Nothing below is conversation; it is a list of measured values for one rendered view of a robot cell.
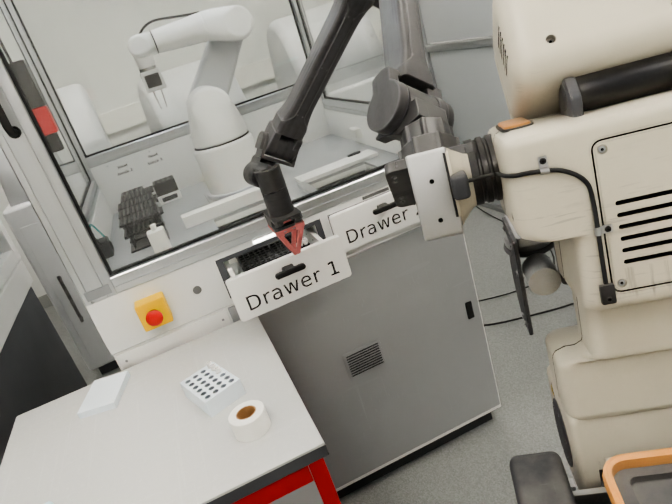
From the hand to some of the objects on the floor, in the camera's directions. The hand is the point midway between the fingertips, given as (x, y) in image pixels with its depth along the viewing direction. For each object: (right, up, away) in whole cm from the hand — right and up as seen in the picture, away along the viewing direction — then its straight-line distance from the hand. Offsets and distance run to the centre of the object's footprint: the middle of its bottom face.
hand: (294, 248), depth 129 cm
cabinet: (+7, -64, +97) cm, 116 cm away
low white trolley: (-9, -104, +17) cm, 106 cm away
